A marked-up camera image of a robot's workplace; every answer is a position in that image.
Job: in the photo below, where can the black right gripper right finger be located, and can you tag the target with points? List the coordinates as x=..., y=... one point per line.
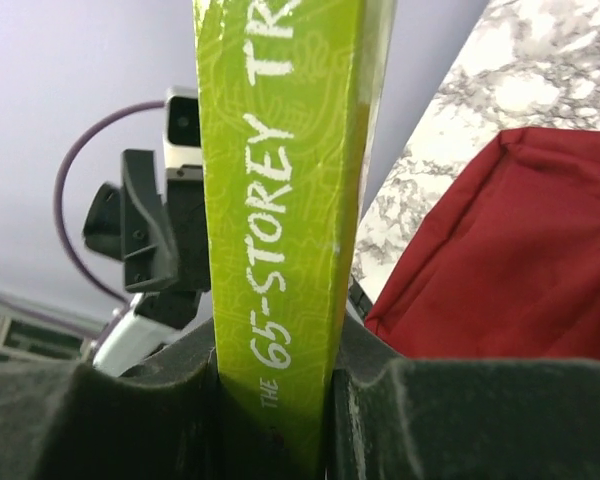
x=399, y=418

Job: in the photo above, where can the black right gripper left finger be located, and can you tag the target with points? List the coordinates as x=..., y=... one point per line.
x=66, y=420

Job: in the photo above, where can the green book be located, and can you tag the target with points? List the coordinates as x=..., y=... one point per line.
x=289, y=94

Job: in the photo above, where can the red student backpack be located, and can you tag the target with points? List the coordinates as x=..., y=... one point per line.
x=507, y=263

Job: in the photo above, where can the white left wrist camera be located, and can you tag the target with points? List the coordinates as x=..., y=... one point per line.
x=182, y=134

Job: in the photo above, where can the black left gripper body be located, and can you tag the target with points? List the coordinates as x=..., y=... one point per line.
x=162, y=241

